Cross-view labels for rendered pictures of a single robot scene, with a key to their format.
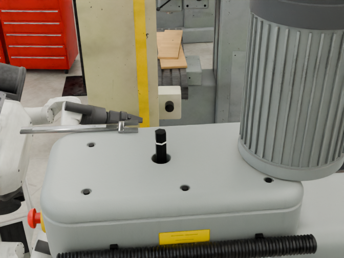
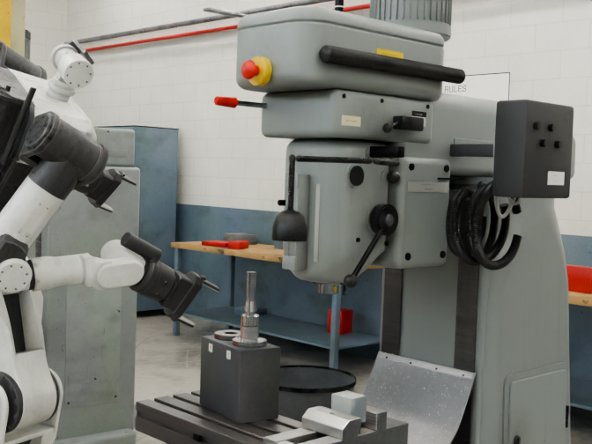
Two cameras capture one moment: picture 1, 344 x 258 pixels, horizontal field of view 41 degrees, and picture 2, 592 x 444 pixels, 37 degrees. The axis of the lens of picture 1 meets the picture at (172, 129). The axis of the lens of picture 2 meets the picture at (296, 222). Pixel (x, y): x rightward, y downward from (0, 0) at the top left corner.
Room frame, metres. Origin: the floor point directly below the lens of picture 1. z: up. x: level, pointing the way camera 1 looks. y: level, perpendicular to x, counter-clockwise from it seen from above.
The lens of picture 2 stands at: (-0.81, 1.33, 1.54)
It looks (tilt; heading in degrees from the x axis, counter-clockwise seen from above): 3 degrees down; 322
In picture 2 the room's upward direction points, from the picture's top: 2 degrees clockwise
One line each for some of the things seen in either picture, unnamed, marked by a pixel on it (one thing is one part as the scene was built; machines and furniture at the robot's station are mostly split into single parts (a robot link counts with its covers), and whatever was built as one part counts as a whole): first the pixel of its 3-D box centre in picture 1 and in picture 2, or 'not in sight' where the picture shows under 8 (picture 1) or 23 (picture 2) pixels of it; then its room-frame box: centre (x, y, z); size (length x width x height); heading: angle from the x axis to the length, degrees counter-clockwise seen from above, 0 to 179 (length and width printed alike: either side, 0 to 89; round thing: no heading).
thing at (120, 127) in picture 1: (79, 128); (250, 17); (0.81, 0.19, 1.89); 0.24 x 0.04 x 0.01; 93
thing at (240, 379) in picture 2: not in sight; (239, 373); (1.08, 0.00, 1.02); 0.22 x 0.12 x 0.20; 174
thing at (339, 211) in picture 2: not in sight; (333, 210); (0.71, 0.02, 1.47); 0.21 x 0.19 x 0.32; 5
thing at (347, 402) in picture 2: not in sight; (348, 407); (0.63, 0.01, 1.03); 0.06 x 0.05 x 0.06; 6
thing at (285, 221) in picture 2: not in sight; (290, 225); (0.59, 0.23, 1.45); 0.07 x 0.07 x 0.06
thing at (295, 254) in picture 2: not in sight; (296, 221); (0.70, 0.13, 1.45); 0.04 x 0.04 x 0.21; 5
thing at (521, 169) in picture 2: not in sight; (536, 151); (0.40, -0.31, 1.62); 0.20 x 0.09 x 0.21; 95
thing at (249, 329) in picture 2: not in sight; (249, 329); (1.03, 0.01, 1.14); 0.05 x 0.05 x 0.06
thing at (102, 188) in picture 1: (169, 190); (342, 60); (0.71, 0.01, 1.81); 0.47 x 0.26 x 0.16; 95
